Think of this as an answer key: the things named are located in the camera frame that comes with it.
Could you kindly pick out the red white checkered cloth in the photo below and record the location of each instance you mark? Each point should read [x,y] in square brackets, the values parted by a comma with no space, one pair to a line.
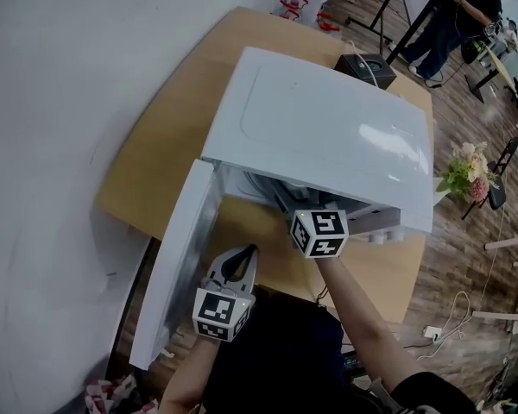
[108,395]

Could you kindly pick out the person's black clothing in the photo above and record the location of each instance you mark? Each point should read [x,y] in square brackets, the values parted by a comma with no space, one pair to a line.
[276,360]

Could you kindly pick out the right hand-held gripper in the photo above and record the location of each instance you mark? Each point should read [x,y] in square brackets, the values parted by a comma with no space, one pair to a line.
[321,231]

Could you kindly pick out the black metal stand frame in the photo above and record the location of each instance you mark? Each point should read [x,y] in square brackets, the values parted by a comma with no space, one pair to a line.
[408,20]

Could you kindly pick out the person's left forearm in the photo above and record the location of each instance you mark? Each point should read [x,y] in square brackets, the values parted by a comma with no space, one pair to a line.
[190,373]

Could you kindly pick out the white power strip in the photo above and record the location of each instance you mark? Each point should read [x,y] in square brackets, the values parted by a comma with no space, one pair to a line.
[432,333]

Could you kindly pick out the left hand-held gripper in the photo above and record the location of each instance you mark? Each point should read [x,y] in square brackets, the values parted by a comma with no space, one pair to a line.
[218,313]

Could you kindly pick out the black cube box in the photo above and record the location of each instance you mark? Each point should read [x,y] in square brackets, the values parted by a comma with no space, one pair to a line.
[371,73]

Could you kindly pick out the red and white bag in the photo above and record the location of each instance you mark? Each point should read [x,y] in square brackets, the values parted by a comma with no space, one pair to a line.
[327,23]
[293,7]

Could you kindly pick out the yellow round table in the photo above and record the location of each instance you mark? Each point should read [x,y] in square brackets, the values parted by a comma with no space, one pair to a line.
[503,69]

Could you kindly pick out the flower bouquet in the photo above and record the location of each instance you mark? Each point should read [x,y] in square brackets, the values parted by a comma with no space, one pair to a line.
[468,171]

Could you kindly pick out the person's right forearm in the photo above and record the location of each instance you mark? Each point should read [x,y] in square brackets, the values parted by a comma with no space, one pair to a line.
[358,317]

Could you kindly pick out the black folding chair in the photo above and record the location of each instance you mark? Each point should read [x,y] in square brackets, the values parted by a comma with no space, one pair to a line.
[503,175]

